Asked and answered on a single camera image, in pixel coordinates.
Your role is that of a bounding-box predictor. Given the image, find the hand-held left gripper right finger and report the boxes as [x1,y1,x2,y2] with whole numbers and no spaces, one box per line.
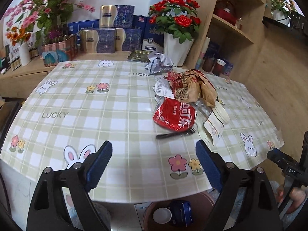
[196,140,283,231]

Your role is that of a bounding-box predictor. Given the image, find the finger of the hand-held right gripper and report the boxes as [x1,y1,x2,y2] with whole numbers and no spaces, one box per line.
[267,148,301,171]

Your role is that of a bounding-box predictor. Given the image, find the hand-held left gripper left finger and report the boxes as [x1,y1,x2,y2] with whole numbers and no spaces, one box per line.
[26,140,113,231]

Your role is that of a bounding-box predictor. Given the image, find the brown round bin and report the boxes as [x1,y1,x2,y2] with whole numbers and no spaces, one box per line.
[142,191,217,231]

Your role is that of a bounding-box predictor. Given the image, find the white birthday tableware card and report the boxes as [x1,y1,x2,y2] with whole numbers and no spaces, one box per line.
[203,117,223,141]

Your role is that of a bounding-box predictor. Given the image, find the black plastic fork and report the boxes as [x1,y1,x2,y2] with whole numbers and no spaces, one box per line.
[156,128,196,139]

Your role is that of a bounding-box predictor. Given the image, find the crushed red can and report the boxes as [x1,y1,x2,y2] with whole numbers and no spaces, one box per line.
[153,98,196,133]

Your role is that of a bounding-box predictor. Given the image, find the brown paper takeaway bag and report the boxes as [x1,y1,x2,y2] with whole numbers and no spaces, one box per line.
[164,69,218,107]

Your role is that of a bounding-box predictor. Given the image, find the silver wrapper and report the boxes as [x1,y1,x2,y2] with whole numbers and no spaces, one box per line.
[145,52,175,75]

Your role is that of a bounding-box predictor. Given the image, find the person's right hand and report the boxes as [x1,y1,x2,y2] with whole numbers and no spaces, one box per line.
[276,185,307,215]

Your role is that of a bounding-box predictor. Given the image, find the small blue carton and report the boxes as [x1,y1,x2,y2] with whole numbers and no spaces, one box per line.
[167,200,193,227]

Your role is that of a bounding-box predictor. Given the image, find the white carton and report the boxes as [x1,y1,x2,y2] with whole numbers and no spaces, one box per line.
[133,203,150,231]

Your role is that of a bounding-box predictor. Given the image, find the checked rabbit print tablecloth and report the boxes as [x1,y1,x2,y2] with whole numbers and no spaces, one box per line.
[0,60,285,204]

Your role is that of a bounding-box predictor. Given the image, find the white cup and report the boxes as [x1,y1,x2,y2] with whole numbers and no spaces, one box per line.
[153,207,172,224]

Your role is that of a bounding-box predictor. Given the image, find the red brown jar white lid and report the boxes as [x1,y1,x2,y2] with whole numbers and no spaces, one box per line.
[212,59,225,76]

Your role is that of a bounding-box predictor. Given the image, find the small blue box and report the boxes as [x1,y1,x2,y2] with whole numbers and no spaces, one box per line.
[223,61,234,76]

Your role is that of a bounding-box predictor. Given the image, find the brown glass jar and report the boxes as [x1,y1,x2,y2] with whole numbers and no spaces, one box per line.
[202,56,216,73]

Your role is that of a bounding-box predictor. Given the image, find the black furniture piece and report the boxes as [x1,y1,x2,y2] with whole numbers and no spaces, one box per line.
[0,101,22,130]

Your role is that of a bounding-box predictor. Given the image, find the gold tray of vials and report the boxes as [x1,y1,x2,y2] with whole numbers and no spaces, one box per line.
[127,50,152,62]

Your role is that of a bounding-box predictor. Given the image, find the dark blue printed box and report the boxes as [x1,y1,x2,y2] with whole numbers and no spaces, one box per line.
[208,41,220,58]

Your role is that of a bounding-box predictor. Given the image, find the white angular flower pot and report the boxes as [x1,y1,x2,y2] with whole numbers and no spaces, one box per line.
[164,32,194,66]

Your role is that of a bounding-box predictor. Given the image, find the corrugated painted planter box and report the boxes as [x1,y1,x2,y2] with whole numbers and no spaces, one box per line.
[41,35,78,66]

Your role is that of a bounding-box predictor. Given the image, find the gold blue gift box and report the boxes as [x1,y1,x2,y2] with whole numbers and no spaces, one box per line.
[100,5,135,28]
[115,28,143,51]
[80,28,116,54]

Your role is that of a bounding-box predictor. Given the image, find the row of small amber bottles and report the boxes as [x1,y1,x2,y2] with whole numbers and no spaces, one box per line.
[8,47,40,72]

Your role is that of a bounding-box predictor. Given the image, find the white ribbed vase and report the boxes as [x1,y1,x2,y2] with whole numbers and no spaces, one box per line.
[19,42,30,66]

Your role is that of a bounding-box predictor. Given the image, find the blue white emblem box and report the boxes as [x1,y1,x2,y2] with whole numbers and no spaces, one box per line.
[142,17,165,53]

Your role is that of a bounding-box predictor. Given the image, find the white green printed box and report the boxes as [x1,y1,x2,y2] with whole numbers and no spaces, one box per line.
[26,32,42,51]

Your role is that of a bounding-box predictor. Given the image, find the flat blue box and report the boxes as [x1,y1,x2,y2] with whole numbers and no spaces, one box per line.
[68,20,100,38]

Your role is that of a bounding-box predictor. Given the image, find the dark blue box red logo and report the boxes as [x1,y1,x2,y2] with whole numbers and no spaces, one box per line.
[132,15,147,29]

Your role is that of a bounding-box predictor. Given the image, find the pink flowers in white pot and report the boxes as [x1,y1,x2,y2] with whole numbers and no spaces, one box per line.
[268,0,297,27]

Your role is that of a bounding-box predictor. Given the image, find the red artificial roses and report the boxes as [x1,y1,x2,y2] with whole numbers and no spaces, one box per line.
[148,0,201,45]

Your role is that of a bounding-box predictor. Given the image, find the red teapot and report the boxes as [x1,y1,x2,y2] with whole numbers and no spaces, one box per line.
[214,0,237,26]

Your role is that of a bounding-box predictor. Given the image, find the orange artificial flowers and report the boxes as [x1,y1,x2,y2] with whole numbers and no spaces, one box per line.
[6,26,32,46]

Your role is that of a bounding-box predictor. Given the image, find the wooden shelf unit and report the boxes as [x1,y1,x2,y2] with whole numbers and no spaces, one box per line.
[185,0,267,75]

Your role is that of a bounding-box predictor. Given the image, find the pink artificial flower plant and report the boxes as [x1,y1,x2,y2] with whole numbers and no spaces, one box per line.
[5,0,97,49]

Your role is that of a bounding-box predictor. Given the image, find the black wall shelf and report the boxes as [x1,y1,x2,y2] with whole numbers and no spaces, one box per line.
[262,16,305,29]

